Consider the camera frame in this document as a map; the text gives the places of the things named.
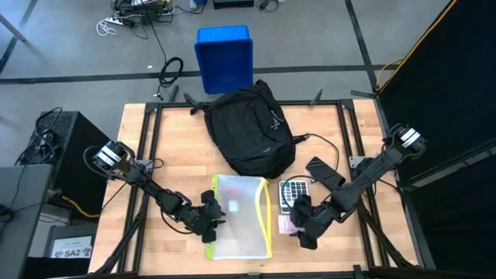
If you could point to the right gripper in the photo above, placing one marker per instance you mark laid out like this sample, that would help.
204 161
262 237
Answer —
315 222

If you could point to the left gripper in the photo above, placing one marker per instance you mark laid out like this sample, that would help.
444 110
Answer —
197 221

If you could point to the translucent mesh pouch yellow trim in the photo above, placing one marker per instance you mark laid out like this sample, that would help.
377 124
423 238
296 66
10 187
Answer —
240 232

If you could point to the grey calculator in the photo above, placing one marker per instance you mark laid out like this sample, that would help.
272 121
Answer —
293 195

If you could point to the black backpack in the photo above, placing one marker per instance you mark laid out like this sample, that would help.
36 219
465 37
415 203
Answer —
248 131

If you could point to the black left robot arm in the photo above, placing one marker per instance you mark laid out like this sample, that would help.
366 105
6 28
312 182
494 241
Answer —
147 182

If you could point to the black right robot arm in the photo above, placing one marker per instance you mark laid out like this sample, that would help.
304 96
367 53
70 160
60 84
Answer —
368 178

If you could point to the box with SA2 label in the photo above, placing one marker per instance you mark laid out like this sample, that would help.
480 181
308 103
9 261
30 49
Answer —
71 248

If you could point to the black computer tower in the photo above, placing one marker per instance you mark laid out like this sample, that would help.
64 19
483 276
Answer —
73 155

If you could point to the blue plastic bin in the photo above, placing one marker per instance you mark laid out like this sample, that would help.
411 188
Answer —
224 58

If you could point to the black partition yellow edge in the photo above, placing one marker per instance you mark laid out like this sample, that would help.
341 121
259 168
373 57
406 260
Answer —
445 97

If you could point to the black flat box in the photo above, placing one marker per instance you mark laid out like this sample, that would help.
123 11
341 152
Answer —
232 3

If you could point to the white power strip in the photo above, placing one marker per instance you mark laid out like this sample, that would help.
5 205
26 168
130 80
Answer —
116 20

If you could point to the grey metal bar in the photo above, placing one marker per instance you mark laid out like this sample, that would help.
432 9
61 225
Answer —
13 29

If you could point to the black table frame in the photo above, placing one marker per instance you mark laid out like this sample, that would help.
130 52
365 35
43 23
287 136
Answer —
152 107

